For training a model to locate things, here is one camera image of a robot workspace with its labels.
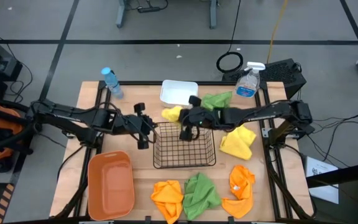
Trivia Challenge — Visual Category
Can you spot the coiled black cable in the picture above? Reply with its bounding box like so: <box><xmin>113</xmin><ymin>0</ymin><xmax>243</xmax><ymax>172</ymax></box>
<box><xmin>216</xmin><ymin>0</ymin><xmax>244</xmax><ymax>74</ymax></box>

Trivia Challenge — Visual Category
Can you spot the green microfiber towel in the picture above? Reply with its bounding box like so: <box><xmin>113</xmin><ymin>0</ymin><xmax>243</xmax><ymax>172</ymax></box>
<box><xmin>182</xmin><ymin>172</ymin><xmax>223</xmax><ymax>221</ymax></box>
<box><xmin>200</xmin><ymin>90</ymin><xmax>233</xmax><ymax>112</ymax></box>

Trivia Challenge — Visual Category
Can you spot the black perforated computer case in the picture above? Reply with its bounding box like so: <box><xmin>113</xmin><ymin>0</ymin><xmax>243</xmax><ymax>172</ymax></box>
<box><xmin>221</xmin><ymin>58</ymin><xmax>307</xmax><ymax>100</ymax></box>

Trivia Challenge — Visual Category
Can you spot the black power strip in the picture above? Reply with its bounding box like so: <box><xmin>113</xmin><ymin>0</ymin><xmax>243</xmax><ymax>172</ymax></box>
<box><xmin>137</xmin><ymin>6</ymin><xmax>161</xmax><ymax>14</ymax></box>

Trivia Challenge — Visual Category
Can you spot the large yellow microfiber towel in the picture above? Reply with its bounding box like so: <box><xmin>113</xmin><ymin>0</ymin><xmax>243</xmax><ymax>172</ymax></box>
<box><xmin>219</xmin><ymin>124</ymin><xmax>257</xmax><ymax>161</ymax></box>

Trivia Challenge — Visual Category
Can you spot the clear cleaner spray bottle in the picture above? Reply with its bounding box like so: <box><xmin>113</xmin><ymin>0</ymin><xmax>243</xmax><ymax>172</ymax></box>
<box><xmin>234</xmin><ymin>61</ymin><xmax>266</xmax><ymax>99</ymax></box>

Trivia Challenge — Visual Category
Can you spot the grey desk leg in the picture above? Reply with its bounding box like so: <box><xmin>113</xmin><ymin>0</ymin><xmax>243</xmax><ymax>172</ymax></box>
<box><xmin>116</xmin><ymin>0</ymin><xmax>129</xmax><ymax>29</ymax></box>
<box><xmin>209</xmin><ymin>0</ymin><xmax>219</xmax><ymax>30</ymax></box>

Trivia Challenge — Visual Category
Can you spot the white plastic bin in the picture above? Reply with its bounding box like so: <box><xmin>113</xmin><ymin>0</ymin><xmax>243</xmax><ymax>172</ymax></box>
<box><xmin>159</xmin><ymin>79</ymin><xmax>199</xmax><ymax>108</ymax></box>

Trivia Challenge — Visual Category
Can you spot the blue spray can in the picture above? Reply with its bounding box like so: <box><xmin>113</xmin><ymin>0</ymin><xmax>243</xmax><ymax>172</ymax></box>
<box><xmin>100</xmin><ymin>67</ymin><xmax>125</xmax><ymax>100</ymax></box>

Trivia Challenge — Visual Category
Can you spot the black aluminium table frame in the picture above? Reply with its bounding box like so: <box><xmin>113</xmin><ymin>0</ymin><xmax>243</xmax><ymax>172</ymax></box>
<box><xmin>50</xmin><ymin>80</ymin><xmax>318</xmax><ymax>224</ymax></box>

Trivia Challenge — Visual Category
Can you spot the orange shop vacuum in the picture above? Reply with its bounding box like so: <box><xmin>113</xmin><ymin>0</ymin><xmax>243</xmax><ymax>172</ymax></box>
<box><xmin>0</xmin><ymin>96</ymin><xmax>43</xmax><ymax>174</ymax></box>

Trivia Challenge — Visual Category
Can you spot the orange plastic basket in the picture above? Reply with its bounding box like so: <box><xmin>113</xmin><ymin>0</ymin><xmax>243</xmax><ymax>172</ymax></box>
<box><xmin>87</xmin><ymin>150</ymin><xmax>135</xmax><ymax>222</ymax></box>

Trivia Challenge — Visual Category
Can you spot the small yellow microfiber towel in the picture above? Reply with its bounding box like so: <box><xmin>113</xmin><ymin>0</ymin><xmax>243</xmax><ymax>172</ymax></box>
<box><xmin>161</xmin><ymin>105</ymin><xmax>183</xmax><ymax>126</ymax></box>

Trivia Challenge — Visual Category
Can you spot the yellow floor cable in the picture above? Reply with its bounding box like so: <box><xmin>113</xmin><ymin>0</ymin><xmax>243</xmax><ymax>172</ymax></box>
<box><xmin>265</xmin><ymin>0</ymin><xmax>289</xmax><ymax>65</ymax></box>

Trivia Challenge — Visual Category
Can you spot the black wire basket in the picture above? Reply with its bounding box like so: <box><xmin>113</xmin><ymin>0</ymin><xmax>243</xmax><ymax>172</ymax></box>
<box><xmin>152</xmin><ymin>121</ymin><xmax>217</xmax><ymax>169</ymax></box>

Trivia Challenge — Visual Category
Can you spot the black metal stand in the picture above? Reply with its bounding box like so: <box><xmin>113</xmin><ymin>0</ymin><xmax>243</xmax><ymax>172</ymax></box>
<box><xmin>306</xmin><ymin>160</ymin><xmax>358</xmax><ymax>224</ymax></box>

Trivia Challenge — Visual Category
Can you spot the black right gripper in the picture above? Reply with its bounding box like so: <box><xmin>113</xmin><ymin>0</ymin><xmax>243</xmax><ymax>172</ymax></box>
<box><xmin>178</xmin><ymin>95</ymin><xmax>226</xmax><ymax>141</ymax></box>

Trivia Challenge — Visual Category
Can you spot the white paper sheet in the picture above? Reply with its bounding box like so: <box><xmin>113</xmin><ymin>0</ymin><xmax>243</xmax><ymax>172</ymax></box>
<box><xmin>305</xmin><ymin>156</ymin><xmax>340</xmax><ymax>205</ymax></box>

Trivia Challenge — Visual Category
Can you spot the orange microfiber towel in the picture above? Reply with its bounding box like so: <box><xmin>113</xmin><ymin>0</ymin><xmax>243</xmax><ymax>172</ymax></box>
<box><xmin>150</xmin><ymin>179</ymin><xmax>185</xmax><ymax>224</ymax></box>

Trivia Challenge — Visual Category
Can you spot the orange towel with white tag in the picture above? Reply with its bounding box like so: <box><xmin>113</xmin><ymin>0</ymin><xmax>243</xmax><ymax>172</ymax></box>
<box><xmin>221</xmin><ymin>164</ymin><xmax>256</xmax><ymax>220</ymax></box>

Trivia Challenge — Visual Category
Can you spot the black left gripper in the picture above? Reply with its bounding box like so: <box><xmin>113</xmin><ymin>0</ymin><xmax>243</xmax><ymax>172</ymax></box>
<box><xmin>123</xmin><ymin>102</ymin><xmax>155</xmax><ymax>151</ymax></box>

